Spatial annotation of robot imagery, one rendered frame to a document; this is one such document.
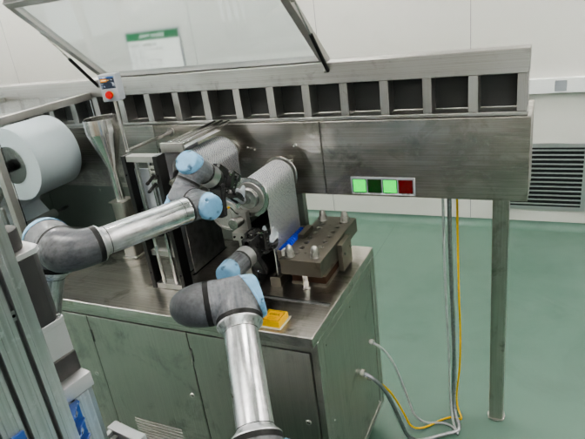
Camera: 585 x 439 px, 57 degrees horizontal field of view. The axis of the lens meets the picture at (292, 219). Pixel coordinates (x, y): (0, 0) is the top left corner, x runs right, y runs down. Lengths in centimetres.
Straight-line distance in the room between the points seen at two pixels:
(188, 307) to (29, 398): 46
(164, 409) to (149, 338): 36
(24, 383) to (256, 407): 48
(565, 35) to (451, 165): 236
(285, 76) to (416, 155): 58
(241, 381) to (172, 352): 91
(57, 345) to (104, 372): 134
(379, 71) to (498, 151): 49
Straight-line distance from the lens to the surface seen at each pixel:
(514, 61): 192
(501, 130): 196
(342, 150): 210
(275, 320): 180
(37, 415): 108
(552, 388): 301
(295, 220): 214
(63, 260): 142
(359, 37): 445
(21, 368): 103
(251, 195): 191
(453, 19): 428
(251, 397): 126
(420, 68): 196
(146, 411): 248
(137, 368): 234
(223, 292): 136
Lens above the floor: 189
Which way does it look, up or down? 22 degrees down
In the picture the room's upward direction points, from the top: 8 degrees counter-clockwise
